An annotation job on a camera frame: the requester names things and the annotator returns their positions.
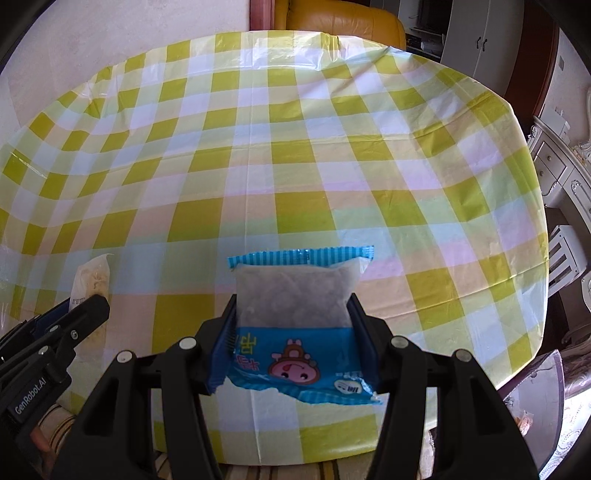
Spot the white ornate dresser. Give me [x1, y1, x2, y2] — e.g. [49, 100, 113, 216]
[526, 90, 591, 217]

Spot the yellow leather chair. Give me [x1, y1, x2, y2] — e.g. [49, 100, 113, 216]
[274, 0, 407, 49]

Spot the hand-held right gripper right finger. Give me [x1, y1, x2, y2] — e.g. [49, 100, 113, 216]
[346, 293, 541, 480]

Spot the brown wooden door frame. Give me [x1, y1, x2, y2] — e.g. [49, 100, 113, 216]
[503, 0, 559, 123]

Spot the white wardrobe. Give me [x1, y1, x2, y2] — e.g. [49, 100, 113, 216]
[441, 0, 525, 81]

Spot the small white box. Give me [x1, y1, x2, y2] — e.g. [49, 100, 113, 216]
[551, 108, 573, 137]

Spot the patterned curtain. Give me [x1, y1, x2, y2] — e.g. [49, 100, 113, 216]
[549, 369, 591, 467]

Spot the blue packet with dark filling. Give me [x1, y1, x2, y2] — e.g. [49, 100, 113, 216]
[227, 246, 385, 406]

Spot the white plastic container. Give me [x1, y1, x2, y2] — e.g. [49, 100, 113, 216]
[499, 348, 568, 476]

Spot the yellow checked tablecloth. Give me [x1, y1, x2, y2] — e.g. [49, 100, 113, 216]
[0, 30, 550, 464]

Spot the white slatted stool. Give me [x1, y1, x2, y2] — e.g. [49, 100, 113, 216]
[547, 224, 591, 296]

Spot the clear packet with cream roll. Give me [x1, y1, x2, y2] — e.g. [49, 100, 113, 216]
[69, 253, 114, 358]

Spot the striped sofa cushion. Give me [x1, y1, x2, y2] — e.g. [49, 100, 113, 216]
[39, 401, 439, 480]

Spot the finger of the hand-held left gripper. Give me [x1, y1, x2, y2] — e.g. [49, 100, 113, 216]
[0, 295, 110, 370]
[0, 302, 77, 354]

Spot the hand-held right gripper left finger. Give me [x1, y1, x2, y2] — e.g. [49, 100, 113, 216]
[51, 293, 238, 480]

